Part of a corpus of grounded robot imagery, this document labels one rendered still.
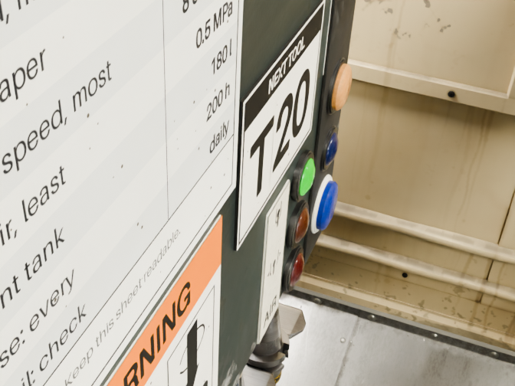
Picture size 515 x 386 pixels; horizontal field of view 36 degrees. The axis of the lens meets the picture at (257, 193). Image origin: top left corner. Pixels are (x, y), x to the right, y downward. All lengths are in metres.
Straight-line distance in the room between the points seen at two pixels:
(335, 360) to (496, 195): 0.44
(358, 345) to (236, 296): 1.18
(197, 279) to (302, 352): 1.23
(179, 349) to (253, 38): 0.11
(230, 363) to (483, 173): 0.95
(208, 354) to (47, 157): 0.18
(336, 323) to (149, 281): 1.29
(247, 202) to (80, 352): 0.13
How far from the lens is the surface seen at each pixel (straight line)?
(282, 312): 1.01
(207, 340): 0.32
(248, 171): 0.30
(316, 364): 1.50
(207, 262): 0.29
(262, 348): 0.94
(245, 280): 0.35
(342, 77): 0.41
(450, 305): 1.47
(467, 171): 1.29
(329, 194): 0.45
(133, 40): 0.19
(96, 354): 0.22
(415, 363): 1.51
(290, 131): 0.35
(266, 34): 0.29
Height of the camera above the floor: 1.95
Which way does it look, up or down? 38 degrees down
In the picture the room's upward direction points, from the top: 4 degrees clockwise
